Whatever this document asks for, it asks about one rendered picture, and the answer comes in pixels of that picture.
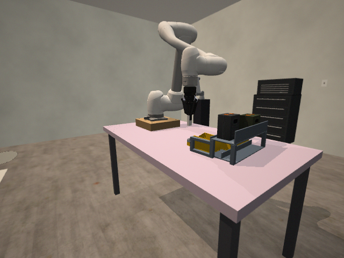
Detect olive green case with orange latches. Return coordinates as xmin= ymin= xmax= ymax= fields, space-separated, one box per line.
xmin=239 ymin=113 xmax=261 ymax=130

